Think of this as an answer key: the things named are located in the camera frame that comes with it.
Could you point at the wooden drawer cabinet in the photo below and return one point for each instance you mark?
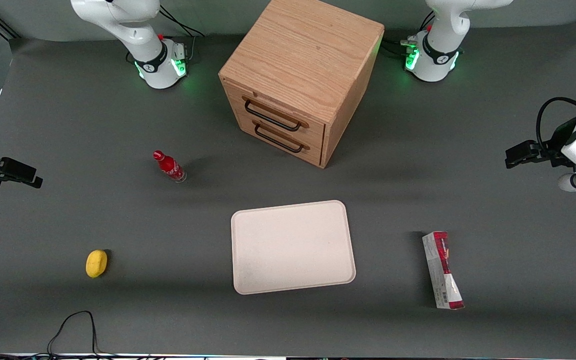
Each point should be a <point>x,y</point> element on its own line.
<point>303,50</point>

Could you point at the cream rectangular tray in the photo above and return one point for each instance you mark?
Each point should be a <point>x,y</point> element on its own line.
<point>288,247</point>

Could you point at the red cola bottle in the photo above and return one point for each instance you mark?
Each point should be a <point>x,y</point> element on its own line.
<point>169,166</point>

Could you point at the wooden drawer front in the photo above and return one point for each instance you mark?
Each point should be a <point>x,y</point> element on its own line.
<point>233,97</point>
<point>243,126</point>

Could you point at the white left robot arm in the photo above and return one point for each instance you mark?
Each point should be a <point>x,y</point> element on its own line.
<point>438,55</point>

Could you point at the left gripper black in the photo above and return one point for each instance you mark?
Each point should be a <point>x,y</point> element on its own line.
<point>558,143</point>

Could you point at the yellow lemon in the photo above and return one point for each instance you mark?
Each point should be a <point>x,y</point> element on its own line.
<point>96,263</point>

